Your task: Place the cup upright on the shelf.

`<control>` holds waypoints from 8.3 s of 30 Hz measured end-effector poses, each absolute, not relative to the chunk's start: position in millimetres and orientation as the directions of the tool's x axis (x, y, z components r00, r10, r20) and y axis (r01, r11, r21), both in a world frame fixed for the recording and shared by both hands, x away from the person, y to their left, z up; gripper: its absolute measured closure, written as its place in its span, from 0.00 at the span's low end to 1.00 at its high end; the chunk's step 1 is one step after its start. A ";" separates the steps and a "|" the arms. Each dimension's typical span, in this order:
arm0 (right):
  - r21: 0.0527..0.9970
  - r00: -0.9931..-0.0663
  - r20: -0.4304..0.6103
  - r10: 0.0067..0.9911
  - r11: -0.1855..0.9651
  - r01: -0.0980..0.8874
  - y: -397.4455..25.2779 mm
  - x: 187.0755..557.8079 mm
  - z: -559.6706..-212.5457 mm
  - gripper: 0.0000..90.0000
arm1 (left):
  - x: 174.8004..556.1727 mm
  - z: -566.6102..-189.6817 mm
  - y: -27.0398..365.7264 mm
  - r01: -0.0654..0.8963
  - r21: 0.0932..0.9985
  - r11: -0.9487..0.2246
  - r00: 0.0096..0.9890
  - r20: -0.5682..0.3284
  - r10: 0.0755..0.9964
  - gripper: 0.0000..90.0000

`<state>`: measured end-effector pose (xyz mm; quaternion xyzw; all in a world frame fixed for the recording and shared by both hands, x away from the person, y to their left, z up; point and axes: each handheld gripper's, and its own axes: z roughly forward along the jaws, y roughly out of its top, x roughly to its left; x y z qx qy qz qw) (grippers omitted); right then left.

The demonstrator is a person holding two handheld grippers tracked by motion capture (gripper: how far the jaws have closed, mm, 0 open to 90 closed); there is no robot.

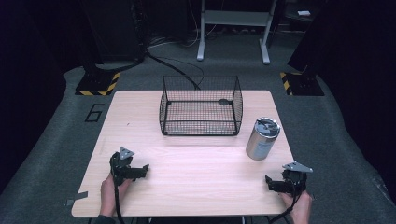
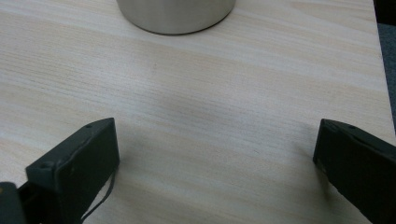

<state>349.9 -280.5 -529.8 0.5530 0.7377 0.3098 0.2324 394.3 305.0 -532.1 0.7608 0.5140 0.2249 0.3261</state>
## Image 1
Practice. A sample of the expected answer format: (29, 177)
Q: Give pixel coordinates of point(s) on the black striped-edge stand base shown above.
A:
(303, 84)
(98, 84)

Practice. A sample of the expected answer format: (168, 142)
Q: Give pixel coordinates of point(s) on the grey tape strip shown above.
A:
(77, 197)

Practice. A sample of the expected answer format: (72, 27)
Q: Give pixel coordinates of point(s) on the silver metal can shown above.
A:
(262, 140)

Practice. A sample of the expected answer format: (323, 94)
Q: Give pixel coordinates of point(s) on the person's right hand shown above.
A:
(300, 207)

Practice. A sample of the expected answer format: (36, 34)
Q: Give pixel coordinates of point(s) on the small white box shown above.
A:
(304, 13)

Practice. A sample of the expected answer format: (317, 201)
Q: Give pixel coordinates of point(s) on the white metal stand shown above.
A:
(236, 18)

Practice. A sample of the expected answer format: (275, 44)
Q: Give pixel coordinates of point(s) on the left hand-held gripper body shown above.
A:
(122, 166)

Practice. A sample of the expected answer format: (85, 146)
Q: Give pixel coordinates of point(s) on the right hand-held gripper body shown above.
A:
(295, 177)

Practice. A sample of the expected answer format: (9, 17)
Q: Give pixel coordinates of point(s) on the person's left hand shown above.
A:
(109, 196)

